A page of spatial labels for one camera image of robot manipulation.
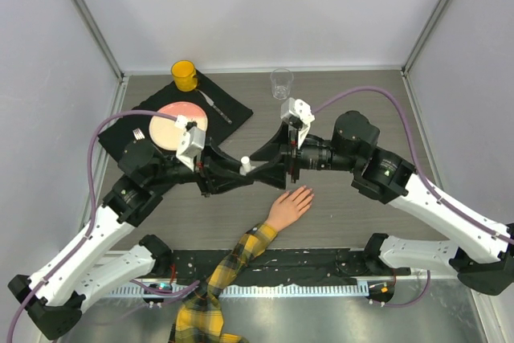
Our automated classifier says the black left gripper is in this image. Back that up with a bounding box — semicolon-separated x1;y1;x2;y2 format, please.
146;137;253;197

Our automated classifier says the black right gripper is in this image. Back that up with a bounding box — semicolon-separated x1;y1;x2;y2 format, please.
247;120;361;190

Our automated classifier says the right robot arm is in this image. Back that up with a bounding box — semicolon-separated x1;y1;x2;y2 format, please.
241;111;513;296

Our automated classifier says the yellow plaid sleeve forearm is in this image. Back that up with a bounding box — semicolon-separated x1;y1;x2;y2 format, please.
169;223;277;343

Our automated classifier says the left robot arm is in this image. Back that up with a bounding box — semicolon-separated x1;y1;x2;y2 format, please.
8;139;252;341

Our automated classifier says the mannequin hand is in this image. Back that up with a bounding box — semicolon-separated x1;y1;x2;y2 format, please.
265;186;314;233

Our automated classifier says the black cloth placemat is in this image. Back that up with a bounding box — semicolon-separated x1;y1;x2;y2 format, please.
98;72;253;161

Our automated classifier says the pink round plate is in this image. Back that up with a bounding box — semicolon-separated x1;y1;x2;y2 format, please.
149;101;208;151

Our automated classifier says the silver table knife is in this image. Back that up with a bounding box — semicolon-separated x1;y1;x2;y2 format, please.
197;89;232;125

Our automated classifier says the clear plastic cup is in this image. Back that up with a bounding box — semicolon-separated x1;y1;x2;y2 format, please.
270;68;294;100

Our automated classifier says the silver fork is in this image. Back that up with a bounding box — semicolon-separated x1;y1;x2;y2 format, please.
133;128;145;141

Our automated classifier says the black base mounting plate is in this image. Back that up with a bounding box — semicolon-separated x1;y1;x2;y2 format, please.
172;248;411;280

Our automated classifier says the yellow mug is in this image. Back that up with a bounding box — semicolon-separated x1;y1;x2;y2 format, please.
171;60;198;92

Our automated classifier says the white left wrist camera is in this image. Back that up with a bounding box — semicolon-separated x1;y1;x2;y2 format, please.
175;115;206;171

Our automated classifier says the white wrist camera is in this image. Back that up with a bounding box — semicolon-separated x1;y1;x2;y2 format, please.
175;115;206;171
280;97;315;149

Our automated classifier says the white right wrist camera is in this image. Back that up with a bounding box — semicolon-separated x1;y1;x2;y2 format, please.
280;97;315;149

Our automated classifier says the white slotted cable duct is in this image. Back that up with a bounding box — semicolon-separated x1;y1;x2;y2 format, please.
104;280;369;299

